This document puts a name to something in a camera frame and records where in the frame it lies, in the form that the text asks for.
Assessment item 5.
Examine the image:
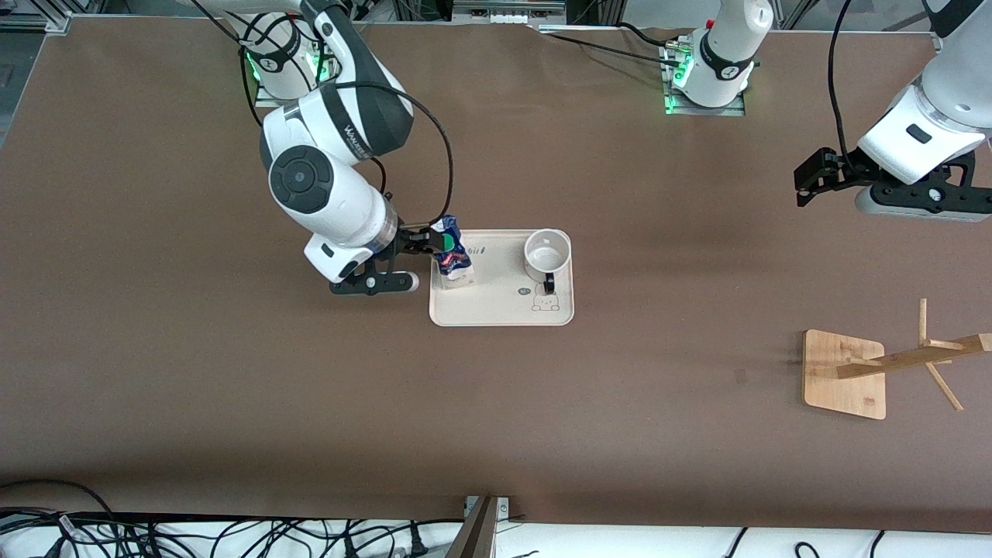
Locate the white mug black handle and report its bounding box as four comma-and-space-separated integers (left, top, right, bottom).
524, 228, 573, 295

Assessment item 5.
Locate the wooden cup rack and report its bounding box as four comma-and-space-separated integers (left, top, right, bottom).
802, 298, 992, 421

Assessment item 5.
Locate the beige tray with bear print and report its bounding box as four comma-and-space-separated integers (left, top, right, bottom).
429, 229, 575, 328

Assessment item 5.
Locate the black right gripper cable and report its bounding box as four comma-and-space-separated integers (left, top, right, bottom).
333, 81, 455, 230

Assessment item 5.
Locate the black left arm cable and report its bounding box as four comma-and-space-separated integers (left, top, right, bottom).
828, 0, 857, 175

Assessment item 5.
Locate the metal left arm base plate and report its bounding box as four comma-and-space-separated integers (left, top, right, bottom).
663, 43, 746, 117

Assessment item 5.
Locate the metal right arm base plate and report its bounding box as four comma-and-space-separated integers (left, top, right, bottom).
254, 31, 336, 109

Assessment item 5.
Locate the black base cable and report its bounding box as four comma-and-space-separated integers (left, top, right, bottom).
535, 23, 691, 69

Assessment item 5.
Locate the metal stand bracket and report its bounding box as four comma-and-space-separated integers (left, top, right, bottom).
446, 496, 511, 558

